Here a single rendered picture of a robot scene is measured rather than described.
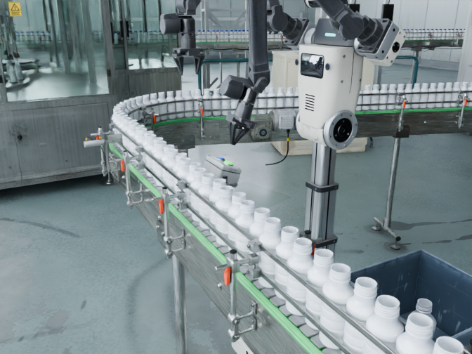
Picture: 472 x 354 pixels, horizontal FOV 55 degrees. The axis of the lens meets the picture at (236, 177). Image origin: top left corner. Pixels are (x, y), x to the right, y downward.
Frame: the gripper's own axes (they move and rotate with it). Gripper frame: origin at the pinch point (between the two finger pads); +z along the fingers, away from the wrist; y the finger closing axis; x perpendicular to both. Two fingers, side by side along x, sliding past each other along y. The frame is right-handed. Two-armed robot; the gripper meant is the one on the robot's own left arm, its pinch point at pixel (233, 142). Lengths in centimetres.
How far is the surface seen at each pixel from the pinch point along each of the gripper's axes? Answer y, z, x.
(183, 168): 5.5, 11.6, -18.2
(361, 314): 88, 13, -18
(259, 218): 52, 10, -18
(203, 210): 23.3, 19.1, -16.6
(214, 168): -0.8, 10.8, -3.5
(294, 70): -298, -64, 226
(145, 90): -484, 16, 129
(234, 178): 4.2, 11.5, 2.2
